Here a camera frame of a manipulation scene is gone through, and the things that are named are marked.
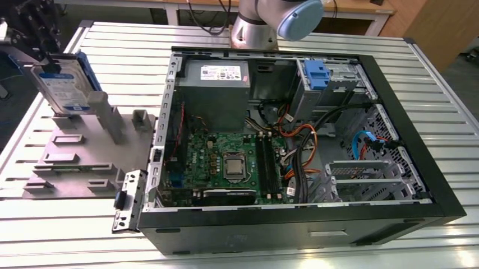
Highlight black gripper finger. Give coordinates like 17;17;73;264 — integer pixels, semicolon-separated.
44;50;62;73

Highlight hard disk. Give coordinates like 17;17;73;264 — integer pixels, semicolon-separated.
9;50;104;117

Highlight grey parts rack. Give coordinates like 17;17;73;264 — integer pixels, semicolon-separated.
21;91;157;201

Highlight green RAM stick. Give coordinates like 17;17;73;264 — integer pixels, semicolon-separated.
52;165;93;172

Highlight grey power supply unit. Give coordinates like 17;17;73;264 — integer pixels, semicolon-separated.
174;59;251;134

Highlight green motherboard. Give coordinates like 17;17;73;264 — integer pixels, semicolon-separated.
160;131;296;207

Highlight silver CPU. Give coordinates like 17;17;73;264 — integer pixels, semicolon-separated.
225;160;244;176

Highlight CPU socket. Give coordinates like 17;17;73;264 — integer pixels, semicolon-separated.
220;151;248;184

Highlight black graphics card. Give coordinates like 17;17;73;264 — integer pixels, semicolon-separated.
190;188;260;207

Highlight black RAM slot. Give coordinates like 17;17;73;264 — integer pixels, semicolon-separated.
256;131;272;198
265;131;281;198
260;131;276;198

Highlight grey metal drive cage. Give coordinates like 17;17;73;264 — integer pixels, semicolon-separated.
291;57;379;122

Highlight blue plastic drive latch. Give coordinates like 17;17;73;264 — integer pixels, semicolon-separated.
303;60;332;91

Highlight black open PC case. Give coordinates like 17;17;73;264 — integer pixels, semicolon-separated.
136;45;468;256

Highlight wooden cabinet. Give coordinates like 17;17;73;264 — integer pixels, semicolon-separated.
379;0;479;72

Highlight black hanging cables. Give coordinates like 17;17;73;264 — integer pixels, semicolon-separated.
185;0;233;36

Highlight metal slot bracket blue latch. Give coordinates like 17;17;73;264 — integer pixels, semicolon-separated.
110;169;149;235

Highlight yellow black supply wires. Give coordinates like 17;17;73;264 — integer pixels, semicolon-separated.
244;116;280;135

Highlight orange red wire bundle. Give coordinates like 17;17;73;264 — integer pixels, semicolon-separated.
279;123;323;182

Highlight thick black cable bundle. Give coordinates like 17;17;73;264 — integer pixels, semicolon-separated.
291;102;375;203

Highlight wooden desk white frame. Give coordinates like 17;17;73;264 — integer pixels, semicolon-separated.
149;0;397;37

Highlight blue data wire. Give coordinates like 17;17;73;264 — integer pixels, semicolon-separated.
351;129;376;161

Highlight red black power wire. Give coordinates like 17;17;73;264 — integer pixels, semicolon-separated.
368;134;404;154

